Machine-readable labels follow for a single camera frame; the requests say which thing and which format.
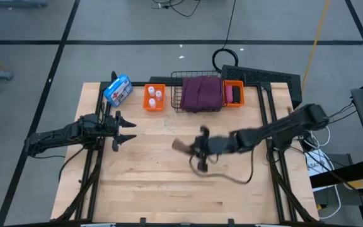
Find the brown bandage roll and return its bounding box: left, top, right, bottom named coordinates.
left=171, top=137, right=255, bottom=185

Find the black cable with coil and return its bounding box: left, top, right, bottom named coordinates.
left=211, top=0, right=239, bottom=73

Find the yellow cable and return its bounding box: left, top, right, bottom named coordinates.
left=294, top=0, right=331, bottom=110

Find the black wire basket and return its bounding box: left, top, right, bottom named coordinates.
left=170, top=71, right=225, bottom=114

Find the pink bandage roll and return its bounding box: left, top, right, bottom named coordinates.
left=225, top=84, right=234, bottom=104

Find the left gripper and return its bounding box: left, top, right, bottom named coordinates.
left=101, top=110, right=138, bottom=153

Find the black beam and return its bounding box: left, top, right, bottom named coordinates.
left=309, top=158, right=363, bottom=189

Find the black flat plate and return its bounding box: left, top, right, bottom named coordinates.
left=149, top=76, right=182, bottom=84

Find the maroon cloth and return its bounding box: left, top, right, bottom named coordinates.
left=180, top=75, right=224, bottom=113

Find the blue first aid kit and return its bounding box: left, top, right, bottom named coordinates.
left=103, top=74, right=134, bottom=107

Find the white printed bag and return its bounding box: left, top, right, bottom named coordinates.
left=305, top=148, right=335, bottom=177

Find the black cable bundle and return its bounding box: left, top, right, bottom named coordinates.
left=151, top=0, right=201, bottom=18

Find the black perforated panel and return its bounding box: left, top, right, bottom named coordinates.
left=220, top=64, right=303, bottom=110

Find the grey box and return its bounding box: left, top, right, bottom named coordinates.
left=313, top=185, right=363, bottom=227

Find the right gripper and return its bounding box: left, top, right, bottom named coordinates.
left=190, top=125, right=221, bottom=173

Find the orange plastic bin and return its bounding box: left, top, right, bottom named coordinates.
left=142, top=83, right=166, bottom=112
left=222, top=79, right=245, bottom=108

